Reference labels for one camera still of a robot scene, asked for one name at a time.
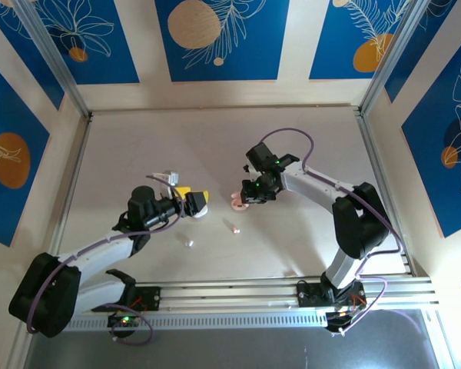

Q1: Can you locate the long aluminium mounting rail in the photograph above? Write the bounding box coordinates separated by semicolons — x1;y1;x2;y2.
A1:
17;274;439;319

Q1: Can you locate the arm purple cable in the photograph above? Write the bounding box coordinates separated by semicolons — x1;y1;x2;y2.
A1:
259;128;404;336
25;173;185;345

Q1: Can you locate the grey slotted cable tray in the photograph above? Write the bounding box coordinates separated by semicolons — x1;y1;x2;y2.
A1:
65;310;330;334

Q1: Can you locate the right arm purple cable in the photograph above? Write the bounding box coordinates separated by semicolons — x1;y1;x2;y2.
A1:
259;128;404;336

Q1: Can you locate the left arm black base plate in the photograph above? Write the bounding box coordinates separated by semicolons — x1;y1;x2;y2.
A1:
91;284;162;313

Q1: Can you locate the pink earbud charging case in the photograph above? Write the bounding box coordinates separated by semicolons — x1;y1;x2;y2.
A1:
229;191;251;213

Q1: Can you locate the aluminium table side rail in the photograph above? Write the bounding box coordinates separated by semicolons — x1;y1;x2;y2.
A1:
40;111;94;288
354;109;418;277

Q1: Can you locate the blue floral wall panel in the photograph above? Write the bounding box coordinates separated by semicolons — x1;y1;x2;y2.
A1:
400;26;461;240
308;0;422;81
29;0;141;86
0;6;67;112
154;0;291;83
0;53;51;248
383;0;461;103

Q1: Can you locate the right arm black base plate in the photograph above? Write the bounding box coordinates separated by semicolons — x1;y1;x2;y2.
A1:
296;280;366;308

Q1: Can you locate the aluminium frame post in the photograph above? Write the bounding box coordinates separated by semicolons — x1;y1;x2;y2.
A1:
359;0;435;116
13;0;92;118

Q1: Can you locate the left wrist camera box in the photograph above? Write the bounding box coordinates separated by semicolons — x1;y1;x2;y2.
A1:
153;169;181;193

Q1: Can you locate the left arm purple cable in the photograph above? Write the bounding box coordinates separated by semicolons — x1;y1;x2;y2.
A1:
25;173;185;345

